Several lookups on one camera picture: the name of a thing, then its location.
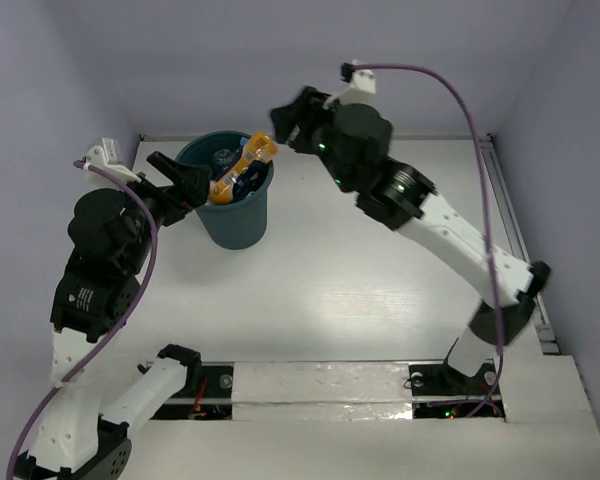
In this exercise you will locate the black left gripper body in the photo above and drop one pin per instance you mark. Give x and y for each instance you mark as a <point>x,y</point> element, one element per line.
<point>167,195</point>

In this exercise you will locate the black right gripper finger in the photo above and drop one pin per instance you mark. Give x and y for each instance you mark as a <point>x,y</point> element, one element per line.
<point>286,119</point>
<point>304,141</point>

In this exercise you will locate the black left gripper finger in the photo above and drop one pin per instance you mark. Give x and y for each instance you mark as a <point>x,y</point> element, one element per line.
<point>192,199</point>
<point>182,176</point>

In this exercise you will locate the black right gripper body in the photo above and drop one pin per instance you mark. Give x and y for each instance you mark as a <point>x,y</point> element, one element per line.
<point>319,126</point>

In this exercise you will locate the orange juice plastic bottle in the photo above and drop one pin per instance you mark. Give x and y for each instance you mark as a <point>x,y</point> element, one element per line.
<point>247,168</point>

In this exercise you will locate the clear crushed bottle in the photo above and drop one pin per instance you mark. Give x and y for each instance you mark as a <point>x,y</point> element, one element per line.
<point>223,158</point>

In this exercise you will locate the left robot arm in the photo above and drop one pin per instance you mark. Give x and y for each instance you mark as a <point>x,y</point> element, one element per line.
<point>114,231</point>

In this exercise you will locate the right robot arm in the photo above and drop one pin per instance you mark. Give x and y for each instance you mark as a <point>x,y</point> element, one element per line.
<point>407,202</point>

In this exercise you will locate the dark teal plastic bin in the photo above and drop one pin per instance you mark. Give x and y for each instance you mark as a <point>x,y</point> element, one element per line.
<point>240,224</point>

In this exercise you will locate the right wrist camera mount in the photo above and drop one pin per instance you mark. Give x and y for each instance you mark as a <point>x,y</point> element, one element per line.
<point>360,86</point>

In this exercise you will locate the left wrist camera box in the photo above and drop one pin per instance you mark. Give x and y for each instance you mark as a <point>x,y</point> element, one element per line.
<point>104,156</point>

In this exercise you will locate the aluminium rail right edge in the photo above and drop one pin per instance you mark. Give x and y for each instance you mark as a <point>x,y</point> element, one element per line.
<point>517,247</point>

